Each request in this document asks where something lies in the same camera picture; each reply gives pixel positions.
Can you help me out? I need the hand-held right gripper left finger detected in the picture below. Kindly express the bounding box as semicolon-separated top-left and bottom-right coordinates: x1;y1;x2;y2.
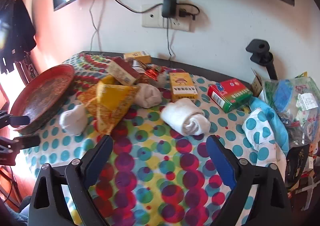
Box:
28;135;114;226

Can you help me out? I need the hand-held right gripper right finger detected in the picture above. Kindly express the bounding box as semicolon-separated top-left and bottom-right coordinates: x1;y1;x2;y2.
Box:
205;135;293;226

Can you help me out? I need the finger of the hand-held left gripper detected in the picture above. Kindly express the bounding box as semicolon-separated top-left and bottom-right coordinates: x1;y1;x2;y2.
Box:
0;135;41;166
0;110;31;128

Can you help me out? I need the red round tray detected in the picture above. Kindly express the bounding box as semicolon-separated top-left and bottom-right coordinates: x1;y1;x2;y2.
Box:
9;64;75;134

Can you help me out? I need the white sock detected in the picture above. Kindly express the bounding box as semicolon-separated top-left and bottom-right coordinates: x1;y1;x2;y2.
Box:
59;104;88;136
135;83;163;109

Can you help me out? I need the yellow snack packet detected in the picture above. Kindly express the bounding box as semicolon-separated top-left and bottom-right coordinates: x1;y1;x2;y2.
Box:
77;75;141;135

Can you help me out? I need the white towel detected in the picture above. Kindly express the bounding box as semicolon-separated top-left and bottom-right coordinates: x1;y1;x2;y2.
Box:
160;98;212;136

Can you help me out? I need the yellow smiling-mouth medicine box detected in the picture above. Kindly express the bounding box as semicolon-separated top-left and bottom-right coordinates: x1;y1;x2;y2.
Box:
169;72;198;103

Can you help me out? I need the dark red box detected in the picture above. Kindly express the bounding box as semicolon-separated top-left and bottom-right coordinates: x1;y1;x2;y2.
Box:
107;57;141;86

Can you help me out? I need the red snack bar wrapper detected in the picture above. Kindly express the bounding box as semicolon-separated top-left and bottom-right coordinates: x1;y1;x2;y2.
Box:
144;65;163;82

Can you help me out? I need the small yellow box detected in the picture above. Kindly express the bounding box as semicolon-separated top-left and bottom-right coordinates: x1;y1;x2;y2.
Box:
124;51;152;65

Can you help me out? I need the colourful polka-dot cloth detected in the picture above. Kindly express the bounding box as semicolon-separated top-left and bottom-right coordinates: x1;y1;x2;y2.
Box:
25;52;290;226

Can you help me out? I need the person's jeans leg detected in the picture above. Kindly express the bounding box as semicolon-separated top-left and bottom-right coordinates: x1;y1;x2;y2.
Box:
19;195;33;226

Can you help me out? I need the red and green box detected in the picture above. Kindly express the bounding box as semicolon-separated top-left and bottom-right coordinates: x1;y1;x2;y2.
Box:
207;79;253;113

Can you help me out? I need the small cardboard box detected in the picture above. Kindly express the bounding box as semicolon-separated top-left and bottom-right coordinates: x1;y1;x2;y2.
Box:
251;69;264;97

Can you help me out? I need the blue round object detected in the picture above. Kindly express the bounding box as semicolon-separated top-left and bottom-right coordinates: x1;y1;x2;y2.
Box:
272;80;294;112

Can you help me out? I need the filled transparent plastic bag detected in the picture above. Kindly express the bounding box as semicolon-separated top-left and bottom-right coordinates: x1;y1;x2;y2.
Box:
262;76;320;146

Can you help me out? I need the black plug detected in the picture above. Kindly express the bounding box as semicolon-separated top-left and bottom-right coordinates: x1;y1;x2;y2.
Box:
178;9;200;20

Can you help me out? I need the black power adapter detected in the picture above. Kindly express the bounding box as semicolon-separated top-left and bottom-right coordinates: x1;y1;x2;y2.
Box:
162;0;177;19

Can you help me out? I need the black clamp mount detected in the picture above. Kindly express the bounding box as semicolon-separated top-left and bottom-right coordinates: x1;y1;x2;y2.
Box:
245;39;278;80

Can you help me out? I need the thin hanging cable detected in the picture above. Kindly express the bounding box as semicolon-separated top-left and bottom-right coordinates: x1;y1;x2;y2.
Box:
89;0;103;53

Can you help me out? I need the white power wall outlet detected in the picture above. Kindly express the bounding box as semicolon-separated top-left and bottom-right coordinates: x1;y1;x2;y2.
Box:
164;4;197;32

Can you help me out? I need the white antenna wall outlet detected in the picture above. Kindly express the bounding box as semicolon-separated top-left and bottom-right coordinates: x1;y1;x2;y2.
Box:
142;4;164;28

